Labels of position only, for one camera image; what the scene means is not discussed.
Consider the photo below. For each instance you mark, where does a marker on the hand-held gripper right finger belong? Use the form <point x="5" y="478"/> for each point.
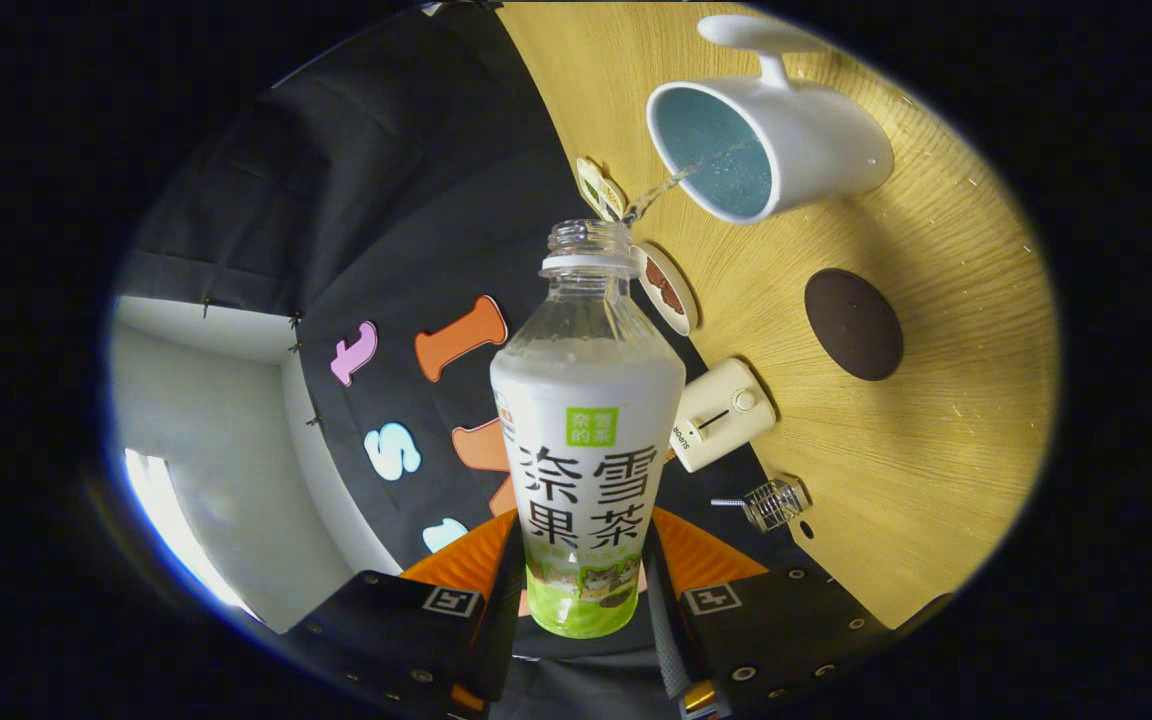
<point x="664" y="640"/>

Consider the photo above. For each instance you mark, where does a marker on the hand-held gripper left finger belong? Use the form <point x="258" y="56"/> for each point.
<point x="504" y="620"/>

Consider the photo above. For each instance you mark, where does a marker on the white label juice bottle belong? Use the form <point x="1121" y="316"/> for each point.
<point x="586" y="480"/>

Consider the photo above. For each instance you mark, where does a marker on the dark brown round coaster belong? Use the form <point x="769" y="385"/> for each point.
<point x="854" y="325"/>

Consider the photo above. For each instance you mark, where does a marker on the white cup with blue inside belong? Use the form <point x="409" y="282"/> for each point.
<point x="816" y="140"/>

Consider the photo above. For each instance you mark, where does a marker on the metal spoon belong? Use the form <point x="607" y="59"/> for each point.
<point x="728" y="502"/>

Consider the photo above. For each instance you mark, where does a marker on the white toaster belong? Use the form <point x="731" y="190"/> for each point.
<point x="721" y="415"/>

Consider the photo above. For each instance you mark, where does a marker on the wooden table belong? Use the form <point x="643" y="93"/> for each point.
<point x="936" y="450"/>

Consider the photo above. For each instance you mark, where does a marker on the long ceiling light panel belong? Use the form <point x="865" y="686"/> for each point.
<point x="171" y="520"/>

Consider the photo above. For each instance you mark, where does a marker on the white plate with brown food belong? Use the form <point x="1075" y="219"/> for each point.
<point x="666" y="290"/>

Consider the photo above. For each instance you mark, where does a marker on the white divided condiment dish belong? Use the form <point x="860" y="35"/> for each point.
<point x="599" y="188"/>

